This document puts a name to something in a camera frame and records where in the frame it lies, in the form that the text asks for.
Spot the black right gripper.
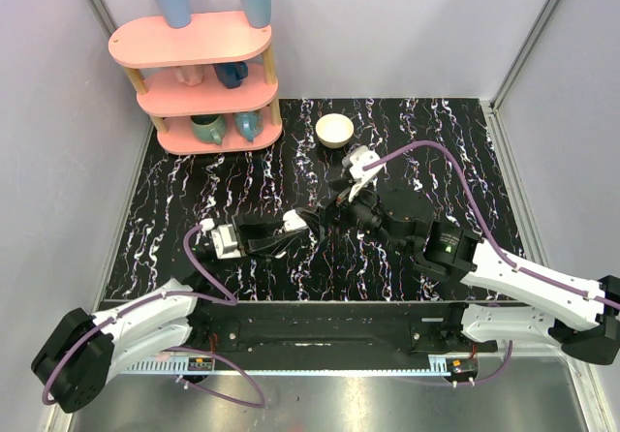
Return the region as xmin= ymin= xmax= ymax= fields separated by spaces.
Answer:
xmin=295 ymin=174 xmax=411 ymax=257

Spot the white square charging case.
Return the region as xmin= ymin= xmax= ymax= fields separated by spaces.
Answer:
xmin=282 ymin=210 xmax=308 ymax=232

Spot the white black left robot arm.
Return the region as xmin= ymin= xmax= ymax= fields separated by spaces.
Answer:
xmin=31 ymin=209 xmax=322 ymax=413

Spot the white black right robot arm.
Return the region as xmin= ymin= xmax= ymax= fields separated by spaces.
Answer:
xmin=297 ymin=187 xmax=619 ymax=365

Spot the cream white bowl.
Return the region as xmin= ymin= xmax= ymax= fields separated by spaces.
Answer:
xmin=315 ymin=113 xmax=354 ymax=149

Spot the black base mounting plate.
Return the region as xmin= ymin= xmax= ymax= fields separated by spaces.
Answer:
xmin=187 ymin=301 xmax=497 ymax=355

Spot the blue butterfly mug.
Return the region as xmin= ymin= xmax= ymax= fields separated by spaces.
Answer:
xmin=233 ymin=110 xmax=264 ymax=143

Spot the green ceramic mug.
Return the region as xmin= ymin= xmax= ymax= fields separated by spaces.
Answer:
xmin=190 ymin=114 xmax=227 ymax=145

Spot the dark blue mug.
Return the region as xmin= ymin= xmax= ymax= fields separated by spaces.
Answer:
xmin=213 ymin=61 xmax=249 ymax=89

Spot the pink mug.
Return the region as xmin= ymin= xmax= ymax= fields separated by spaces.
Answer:
xmin=174 ymin=65 xmax=203 ymax=87

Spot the pink three-tier shelf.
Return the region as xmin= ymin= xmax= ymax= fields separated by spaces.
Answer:
xmin=108 ymin=11 xmax=283 ymax=156

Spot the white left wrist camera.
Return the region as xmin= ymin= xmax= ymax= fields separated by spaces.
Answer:
xmin=200 ymin=218 xmax=243 ymax=260

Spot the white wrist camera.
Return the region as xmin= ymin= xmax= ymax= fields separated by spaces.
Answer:
xmin=200 ymin=218 xmax=243 ymax=260
xmin=342 ymin=145 xmax=382 ymax=202

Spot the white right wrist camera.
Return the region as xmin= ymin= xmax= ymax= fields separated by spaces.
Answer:
xmin=342 ymin=145 xmax=382 ymax=202

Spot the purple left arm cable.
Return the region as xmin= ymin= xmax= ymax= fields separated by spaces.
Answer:
xmin=42 ymin=223 xmax=238 ymax=407

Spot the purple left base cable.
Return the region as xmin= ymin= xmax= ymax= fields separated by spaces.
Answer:
xmin=167 ymin=347 xmax=269 ymax=408

